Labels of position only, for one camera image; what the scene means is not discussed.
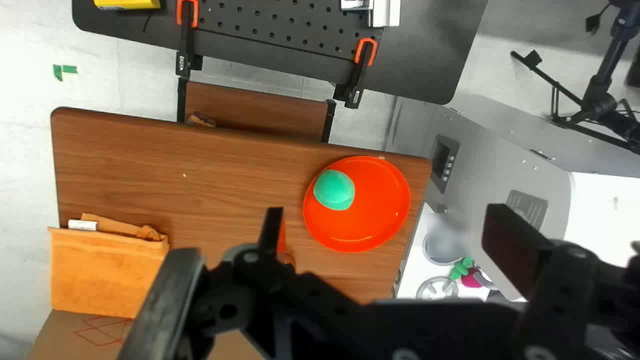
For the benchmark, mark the green foam ball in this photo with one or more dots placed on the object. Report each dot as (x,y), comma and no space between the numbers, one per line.
(335,190)

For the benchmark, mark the orange black clamp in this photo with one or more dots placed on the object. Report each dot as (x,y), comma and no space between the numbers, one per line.
(186,58)
(352,88)

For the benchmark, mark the black camera tripod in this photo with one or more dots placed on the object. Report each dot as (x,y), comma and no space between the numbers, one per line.
(596,112)

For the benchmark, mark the black perforated workbench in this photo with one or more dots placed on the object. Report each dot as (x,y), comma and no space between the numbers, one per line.
(420,58)

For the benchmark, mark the white grey machine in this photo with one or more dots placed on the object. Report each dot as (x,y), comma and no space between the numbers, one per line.
(567,185)

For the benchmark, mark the brown cardboard box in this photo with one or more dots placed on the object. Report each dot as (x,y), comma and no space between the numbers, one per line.
(98,277)

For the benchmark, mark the silver aluminium extrusion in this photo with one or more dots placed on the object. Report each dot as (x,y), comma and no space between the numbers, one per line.
(378,13)

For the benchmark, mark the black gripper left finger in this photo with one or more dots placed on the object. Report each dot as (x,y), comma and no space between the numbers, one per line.
(161,328)

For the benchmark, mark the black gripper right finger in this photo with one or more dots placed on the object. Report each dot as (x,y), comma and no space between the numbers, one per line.
(515,247)

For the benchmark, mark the orange plastic plate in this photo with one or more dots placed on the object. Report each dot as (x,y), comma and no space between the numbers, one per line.
(378,211)

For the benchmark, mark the brown wooden table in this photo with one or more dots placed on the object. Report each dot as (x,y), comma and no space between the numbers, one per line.
(208,187)

